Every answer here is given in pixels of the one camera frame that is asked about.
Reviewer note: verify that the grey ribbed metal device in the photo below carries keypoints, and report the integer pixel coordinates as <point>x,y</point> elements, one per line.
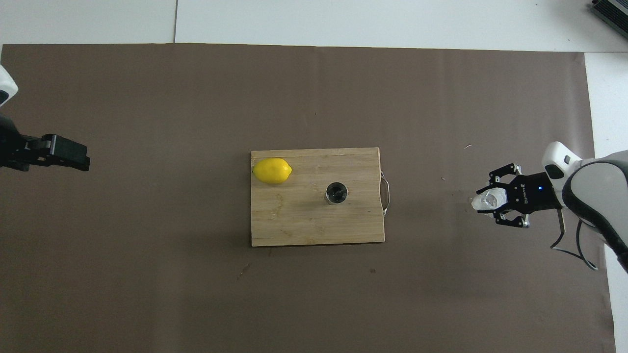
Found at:
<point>611,11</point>

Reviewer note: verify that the wooden cutting board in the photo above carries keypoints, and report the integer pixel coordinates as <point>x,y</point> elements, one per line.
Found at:
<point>294,220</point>

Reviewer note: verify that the clear plastic cup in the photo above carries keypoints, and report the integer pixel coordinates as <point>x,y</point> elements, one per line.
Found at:
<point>489,201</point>

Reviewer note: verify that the brown paper table mat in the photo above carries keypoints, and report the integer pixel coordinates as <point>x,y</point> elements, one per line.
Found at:
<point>196,108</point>

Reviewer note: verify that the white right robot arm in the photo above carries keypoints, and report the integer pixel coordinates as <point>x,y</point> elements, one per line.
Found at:
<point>598,196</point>

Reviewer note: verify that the yellow lemon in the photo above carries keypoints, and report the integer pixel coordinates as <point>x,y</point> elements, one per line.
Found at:
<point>272,170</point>

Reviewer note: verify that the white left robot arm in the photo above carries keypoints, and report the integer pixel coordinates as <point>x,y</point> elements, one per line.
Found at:
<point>5,86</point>

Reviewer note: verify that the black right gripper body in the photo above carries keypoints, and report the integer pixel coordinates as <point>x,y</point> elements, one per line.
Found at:
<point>535,196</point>

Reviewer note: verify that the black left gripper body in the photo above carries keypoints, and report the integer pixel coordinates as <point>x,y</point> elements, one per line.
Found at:
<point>9,144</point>

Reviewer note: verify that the steel double jigger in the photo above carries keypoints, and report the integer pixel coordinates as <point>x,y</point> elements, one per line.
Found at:
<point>336,192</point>

